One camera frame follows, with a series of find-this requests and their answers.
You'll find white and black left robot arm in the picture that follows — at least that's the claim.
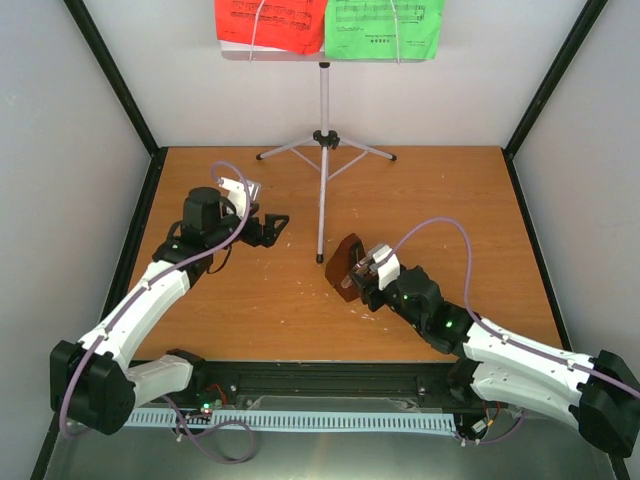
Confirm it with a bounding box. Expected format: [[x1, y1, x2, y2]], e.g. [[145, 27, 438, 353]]
[[50, 179, 289, 435]]

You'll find green sheet music page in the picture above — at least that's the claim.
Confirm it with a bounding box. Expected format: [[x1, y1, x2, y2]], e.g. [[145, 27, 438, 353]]
[[324, 0, 445, 63]]

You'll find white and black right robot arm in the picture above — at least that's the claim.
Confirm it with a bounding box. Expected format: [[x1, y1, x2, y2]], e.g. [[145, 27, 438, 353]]
[[346, 254, 639, 458]]

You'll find clear plastic metronome cover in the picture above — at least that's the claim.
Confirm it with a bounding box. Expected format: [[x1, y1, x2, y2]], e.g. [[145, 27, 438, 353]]
[[340, 255, 376, 291]]

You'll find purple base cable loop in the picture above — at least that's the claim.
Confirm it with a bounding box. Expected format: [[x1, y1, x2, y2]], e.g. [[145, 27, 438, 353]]
[[164, 394, 257, 464]]

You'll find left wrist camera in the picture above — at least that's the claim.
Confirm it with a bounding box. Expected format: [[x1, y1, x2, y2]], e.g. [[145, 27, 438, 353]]
[[217, 177, 262, 218]]

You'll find light blue slotted cable duct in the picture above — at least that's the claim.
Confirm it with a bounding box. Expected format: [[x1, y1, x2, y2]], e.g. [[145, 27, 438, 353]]
[[124, 405, 458, 434]]

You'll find white tripod music stand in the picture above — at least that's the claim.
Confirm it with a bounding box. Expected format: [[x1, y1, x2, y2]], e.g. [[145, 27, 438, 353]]
[[220, 0, 433, 264]]

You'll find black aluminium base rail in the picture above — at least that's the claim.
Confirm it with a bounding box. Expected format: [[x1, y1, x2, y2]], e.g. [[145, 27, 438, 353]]
[[64, 360, 506, 414]]

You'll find red sheet music page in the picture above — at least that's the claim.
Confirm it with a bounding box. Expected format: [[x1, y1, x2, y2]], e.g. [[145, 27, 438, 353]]
[[213, 0, 327, 55]]

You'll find brown wooden metronome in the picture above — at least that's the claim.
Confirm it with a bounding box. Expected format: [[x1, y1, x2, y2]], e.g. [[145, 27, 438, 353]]
[[325, 233, 366, 303]]

